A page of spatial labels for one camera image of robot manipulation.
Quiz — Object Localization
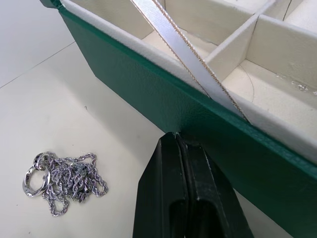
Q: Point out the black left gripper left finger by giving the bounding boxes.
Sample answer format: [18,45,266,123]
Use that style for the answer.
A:
[132,132,190,238]

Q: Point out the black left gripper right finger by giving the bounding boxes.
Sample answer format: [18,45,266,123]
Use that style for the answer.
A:
[178,135,255,238]

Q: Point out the silver rope chain with ring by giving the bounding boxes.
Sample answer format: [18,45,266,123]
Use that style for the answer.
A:
[21,150,109,218]

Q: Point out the green jewelry box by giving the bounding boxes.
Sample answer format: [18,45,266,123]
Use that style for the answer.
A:
[39,0,317,238]

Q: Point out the white lid stay ribbon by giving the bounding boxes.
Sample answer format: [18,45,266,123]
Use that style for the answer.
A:
[130,0,252,124]

